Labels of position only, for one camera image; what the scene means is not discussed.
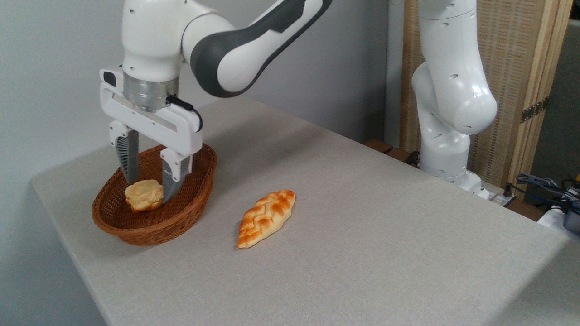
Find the braided golden bread loaf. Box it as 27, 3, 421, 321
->
237, 190, 296, 249

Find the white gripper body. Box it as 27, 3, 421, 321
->
100, 68, 203, 157

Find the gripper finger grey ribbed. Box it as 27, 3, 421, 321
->
160, 148, 193, 204
109, 121, 140, 184

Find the brown wicker basket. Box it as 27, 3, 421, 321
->
92, 143, 218, 246

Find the round pale bread bun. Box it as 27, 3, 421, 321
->
125, 179, 164, 213

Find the bundle of dark cables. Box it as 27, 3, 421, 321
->
510, 173, 580, 213

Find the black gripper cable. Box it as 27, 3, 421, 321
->
166, 95, 203, 133

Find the bamboo wooden folding screen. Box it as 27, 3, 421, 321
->
400, 0, 574, 200

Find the brown wooden furniture edge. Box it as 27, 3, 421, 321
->
365, 139, 414, 163

